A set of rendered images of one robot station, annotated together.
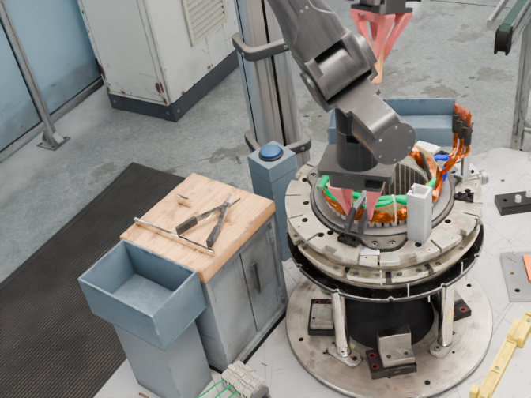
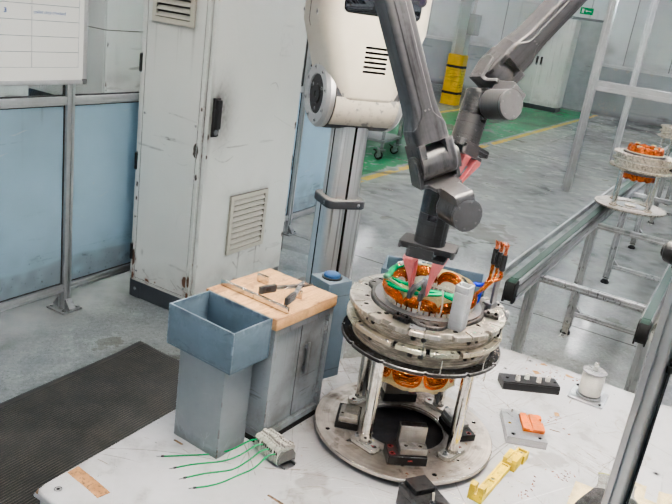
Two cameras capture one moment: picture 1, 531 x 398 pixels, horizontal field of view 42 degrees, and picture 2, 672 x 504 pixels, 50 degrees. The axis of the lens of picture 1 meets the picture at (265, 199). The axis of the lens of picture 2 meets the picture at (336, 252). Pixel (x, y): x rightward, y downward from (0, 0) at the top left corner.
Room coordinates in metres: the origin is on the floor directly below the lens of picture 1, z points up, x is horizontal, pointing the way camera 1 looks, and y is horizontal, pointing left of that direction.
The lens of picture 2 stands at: (-0.46, 0.23, 1.65)
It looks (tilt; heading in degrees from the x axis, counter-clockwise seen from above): 19 degrees down; 351
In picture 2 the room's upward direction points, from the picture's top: 8 degrees clockwise
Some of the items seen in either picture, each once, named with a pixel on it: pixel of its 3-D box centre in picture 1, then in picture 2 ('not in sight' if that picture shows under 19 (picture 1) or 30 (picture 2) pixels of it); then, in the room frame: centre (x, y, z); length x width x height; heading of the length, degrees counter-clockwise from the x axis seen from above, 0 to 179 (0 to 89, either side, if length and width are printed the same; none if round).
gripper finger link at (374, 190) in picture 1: (360, 190); (424, 269); (0.75, -0.13, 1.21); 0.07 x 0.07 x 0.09; 65
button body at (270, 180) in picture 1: (279, 202); (324, 325); (1.13, -0.03, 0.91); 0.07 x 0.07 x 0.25; 33
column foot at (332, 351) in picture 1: (344, 353); (365, 443); (0.79, -0.09, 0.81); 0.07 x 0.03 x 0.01; 40
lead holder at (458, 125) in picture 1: (461, 128); (499, 259); (0.86, -0.31, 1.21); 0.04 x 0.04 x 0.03; 48
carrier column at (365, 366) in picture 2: not in sight; (366, 358); (0.97, -0.11, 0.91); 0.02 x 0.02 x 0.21
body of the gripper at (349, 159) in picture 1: (358, 148); (431, 232); (0.75, -0.13, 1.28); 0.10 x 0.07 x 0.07; 65
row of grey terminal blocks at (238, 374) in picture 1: (244, 382); (274, 446); (0.77, 0.09, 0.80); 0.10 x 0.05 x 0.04; 37
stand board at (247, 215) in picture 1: (198, 223); (272, 297); (0.93, 0.12, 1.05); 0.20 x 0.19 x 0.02; 138
